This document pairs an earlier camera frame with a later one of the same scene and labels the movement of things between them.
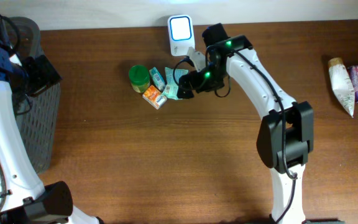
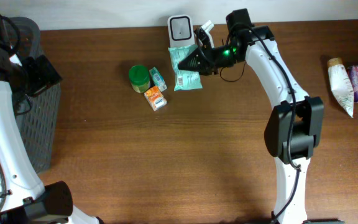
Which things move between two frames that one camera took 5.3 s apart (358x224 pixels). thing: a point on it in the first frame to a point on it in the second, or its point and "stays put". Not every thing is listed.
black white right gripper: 194,76 to 206,67
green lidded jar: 139,76 stays put
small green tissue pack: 156,79 stays put
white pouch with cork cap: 342,84 stays put
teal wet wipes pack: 171,89 to 183,79
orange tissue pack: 154,97 stays put
